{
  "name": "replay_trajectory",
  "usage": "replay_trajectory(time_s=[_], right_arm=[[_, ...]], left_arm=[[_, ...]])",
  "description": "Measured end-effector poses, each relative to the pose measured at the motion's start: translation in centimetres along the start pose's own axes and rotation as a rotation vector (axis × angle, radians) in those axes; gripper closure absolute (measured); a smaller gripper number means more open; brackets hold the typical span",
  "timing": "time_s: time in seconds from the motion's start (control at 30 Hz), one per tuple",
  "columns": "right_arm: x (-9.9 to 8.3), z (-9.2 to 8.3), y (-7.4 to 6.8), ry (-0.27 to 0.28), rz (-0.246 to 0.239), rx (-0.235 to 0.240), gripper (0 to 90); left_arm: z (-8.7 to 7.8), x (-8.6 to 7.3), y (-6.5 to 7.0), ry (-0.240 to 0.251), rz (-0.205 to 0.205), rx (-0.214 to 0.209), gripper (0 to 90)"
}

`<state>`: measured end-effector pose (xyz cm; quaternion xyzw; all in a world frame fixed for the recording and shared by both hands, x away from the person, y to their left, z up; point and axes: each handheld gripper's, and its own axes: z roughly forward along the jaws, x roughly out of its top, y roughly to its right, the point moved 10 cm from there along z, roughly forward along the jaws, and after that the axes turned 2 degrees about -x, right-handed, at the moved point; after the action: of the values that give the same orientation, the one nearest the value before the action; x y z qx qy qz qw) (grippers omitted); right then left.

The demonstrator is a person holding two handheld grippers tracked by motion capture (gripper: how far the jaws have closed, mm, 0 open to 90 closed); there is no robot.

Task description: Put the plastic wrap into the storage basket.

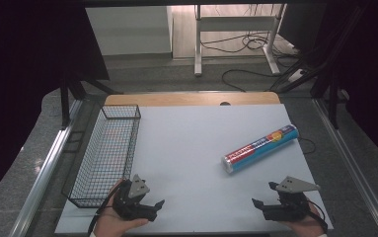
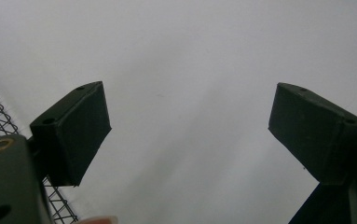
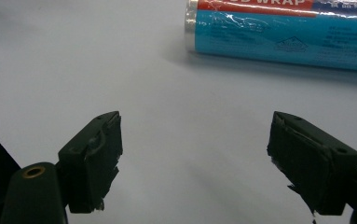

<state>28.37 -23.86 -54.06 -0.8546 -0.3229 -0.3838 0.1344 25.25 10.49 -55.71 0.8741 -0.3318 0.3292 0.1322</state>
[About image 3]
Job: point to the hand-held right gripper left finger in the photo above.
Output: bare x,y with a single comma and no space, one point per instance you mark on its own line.
92,168

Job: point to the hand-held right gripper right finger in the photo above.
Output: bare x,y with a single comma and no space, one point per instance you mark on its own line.
309,168

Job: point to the blue food wrap roll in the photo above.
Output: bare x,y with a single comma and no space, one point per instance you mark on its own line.
278,31

